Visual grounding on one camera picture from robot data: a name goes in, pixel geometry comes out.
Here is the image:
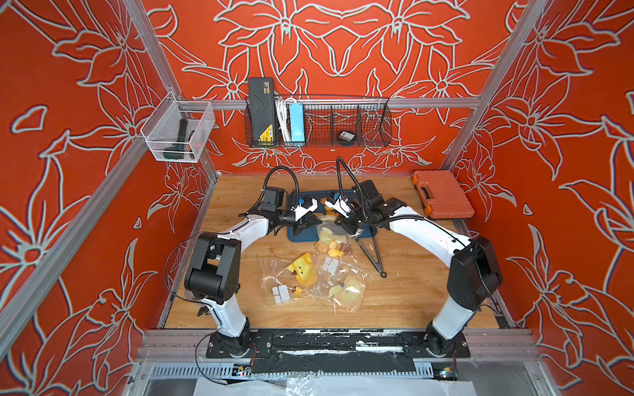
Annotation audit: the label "white coiled cable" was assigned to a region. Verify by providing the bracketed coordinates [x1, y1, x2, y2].
[275, 97, 294, 145]

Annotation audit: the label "bag with yellow duck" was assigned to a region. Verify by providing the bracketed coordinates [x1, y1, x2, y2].
[260, 252, 319, 307]

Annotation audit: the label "dark blue tray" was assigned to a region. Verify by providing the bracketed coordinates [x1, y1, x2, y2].
[287, 190, 376, 243]

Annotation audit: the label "orange tool case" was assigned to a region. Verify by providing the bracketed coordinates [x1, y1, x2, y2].
[412, 170, 475, 219]

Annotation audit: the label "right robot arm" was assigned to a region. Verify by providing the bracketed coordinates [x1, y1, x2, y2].
[327, 157, 503, 357]

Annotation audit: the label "dark green screwdriver handle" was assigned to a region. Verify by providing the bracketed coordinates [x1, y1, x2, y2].
[163, 118, 188, 160]

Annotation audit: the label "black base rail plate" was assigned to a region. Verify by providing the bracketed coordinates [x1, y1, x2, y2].
[205, 328, 447, 376]

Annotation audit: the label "black metal tongs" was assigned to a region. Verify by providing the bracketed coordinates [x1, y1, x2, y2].
[356, 236, 387, 278]

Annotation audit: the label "clear bag lower right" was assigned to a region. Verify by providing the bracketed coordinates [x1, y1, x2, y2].
[313, 255, 368, 312]

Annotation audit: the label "black box in basket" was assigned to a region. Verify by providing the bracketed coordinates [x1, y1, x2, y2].
[249, 78, 277, 146]

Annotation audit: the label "light blue power bank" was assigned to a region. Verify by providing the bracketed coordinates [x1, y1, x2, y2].
[289, 102, 305, 145]

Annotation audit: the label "clear acrylic wall bin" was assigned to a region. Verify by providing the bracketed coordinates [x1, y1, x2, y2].
[141, 92, 216, 163]

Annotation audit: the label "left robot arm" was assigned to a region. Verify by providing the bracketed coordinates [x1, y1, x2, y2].
[183, 166, 320, 357]

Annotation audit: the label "black wire wall basket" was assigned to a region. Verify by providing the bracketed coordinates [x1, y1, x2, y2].
[244, 95, 394, 149]

